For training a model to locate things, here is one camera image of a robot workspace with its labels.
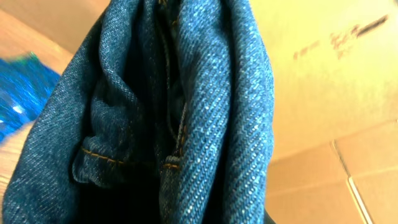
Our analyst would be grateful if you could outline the blue green sequin cloth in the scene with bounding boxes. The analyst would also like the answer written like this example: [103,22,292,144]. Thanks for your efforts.
[1,53,60,141]

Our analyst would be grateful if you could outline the blue denim jeans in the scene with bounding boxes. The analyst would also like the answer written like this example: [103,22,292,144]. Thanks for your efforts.
[2,0,274,224]

